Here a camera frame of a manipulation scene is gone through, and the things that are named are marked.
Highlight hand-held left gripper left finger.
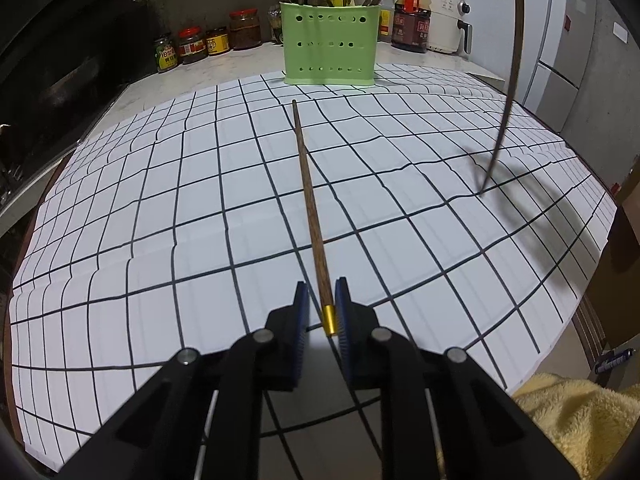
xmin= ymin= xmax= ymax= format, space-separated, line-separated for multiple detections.
xmin=57 ymin=281 xmax=309 ymax=480

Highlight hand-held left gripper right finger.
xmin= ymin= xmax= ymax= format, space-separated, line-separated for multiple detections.
xmin=335 ymin=277 xmax=583 ymax=480

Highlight gold-capped wooden chopstick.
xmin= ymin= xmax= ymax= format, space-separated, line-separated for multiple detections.
xmin=292 ymin=100 xmax=341 ymax=337
xmin=480 ymin=0 xmax=526 ymax=193

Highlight green perforated utensil holder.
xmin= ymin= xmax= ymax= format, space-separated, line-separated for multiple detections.
xmin=279 ymin=1 xmax=382 ymax=87

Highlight white black-grid mat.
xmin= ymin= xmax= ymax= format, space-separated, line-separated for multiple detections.
xmin=7 ymin=62 xmax=618 ymax=473

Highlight yellow fluffy towel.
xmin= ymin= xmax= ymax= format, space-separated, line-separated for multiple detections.
xmin=435 ymin=372 xmax=636 ymax=480

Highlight dark pen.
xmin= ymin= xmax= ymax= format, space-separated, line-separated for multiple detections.
xmin=595 ymin=347 xmax=628 ymax=373

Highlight yellow-label sauce jar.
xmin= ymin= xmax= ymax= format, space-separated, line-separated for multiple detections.
xmin=205 ymin=27 xmax=232 ymax=57

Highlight red-lidded red-label jar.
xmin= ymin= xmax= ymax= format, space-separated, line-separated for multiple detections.
xmin=177 ymin=27 xmax=208 ymax=65

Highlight red-lidded brown paste jar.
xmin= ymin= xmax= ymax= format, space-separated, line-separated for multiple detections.
xmin=229 ymin=8 xmax=262 ymax=51

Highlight small glass jar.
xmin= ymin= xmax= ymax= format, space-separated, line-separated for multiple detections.
xmin=267 ymin=4 xmax=285 ymax=43

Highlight green-label sauce jar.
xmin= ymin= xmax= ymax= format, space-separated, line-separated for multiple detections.
xmin=153 ymin=34 xmax=179 ymax=73

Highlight yellow-label oil jug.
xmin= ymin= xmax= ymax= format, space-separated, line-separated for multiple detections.
xmin=377 ymin=0 xmax=401 ymax=43

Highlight white air fryer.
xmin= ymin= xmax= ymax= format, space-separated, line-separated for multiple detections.
xmin=427 ymin=0 xmax=473 ymax=56

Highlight white refrigerator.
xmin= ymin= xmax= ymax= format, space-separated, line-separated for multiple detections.
xmin=442 ymin=0 xmax=596 ymax=131

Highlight black range hood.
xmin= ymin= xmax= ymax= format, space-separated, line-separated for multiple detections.
xmin=0 ymin=0 xmax=151 ymax=56

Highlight large dark bottle red handle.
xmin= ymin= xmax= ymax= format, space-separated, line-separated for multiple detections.
xmin=391 ymin=0 xmax=432 ymax=54

